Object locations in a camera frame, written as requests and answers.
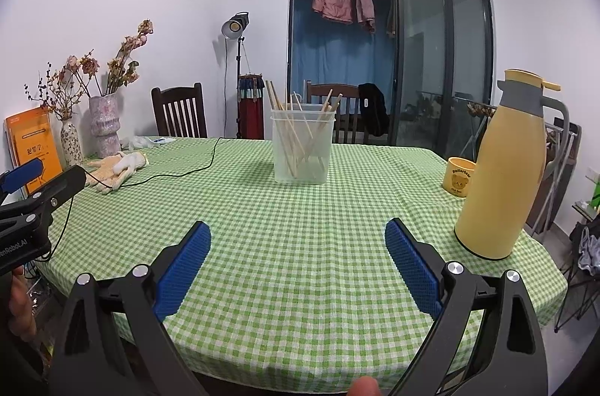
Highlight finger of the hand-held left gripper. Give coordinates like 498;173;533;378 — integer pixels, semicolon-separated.
0;158;45;196
9;165;87;219

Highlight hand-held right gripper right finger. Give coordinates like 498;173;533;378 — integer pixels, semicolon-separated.
384;218;549;396

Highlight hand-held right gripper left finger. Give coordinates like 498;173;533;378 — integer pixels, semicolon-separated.
49;220;213;396

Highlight clear plastic container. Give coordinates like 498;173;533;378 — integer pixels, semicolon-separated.
270;104;337;185

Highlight bundle of wooden chopsticks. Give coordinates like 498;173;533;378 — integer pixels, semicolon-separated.
265;79;344;179

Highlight person's left hand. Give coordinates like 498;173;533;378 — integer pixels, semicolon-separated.
8;276;37;338

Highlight person's right hand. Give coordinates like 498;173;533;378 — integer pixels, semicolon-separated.
349;377;381;396

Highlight orange book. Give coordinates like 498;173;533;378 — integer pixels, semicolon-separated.
4;108;64;196

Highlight floral ceramic vase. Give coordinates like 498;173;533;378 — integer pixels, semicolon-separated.
60;118;85;168

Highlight beige knit glove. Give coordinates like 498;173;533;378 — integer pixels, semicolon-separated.
84;157;132;193

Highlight pink textured vase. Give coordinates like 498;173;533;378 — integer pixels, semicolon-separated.
89;93;123;159

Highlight white knit glove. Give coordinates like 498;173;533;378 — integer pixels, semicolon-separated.
112;151;150;174

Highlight dried berry flower bouquet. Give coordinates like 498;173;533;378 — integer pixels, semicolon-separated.
24;55;101;121

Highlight white crumpled cloth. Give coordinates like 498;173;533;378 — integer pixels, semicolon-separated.
119;135;176;149

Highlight yellow mug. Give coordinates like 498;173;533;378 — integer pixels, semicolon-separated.
442;157;476;197

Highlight green checkered tablecloth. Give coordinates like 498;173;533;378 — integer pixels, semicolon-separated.
35;136;568;394

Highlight yellow thermos jug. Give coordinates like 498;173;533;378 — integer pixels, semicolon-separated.
454;69;570;262

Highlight dark wooden chair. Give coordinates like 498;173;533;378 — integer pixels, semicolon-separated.
151;83;208;139

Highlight tall dried rose stems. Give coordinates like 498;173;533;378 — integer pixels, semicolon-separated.
105;19;155;97

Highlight black bag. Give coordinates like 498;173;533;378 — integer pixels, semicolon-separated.
358;83;390;137

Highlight red cylindrical drum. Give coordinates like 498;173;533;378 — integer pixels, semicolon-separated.
237;72;266;140

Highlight black folding stool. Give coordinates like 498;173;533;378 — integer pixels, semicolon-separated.
555;220;600;333

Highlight grey metal folding rack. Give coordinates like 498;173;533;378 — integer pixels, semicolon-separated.
525;96;582;242

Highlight brown wooden chair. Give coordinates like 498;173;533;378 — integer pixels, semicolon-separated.
306;83;371;144

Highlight sliding glass door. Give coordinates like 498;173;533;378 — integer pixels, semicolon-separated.
289;0;495;160

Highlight blue curtain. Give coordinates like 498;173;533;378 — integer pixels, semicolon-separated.
293;9;399;134

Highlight studio light on stand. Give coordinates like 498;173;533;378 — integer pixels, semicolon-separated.
221;12;251;139

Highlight small pink jacket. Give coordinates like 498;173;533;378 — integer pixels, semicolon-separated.
355;0;377;33

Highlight black cable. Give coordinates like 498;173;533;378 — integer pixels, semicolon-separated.
47;137;223;261

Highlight rail with brown dried strips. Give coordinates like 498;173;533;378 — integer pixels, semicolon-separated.
468;100;498;118

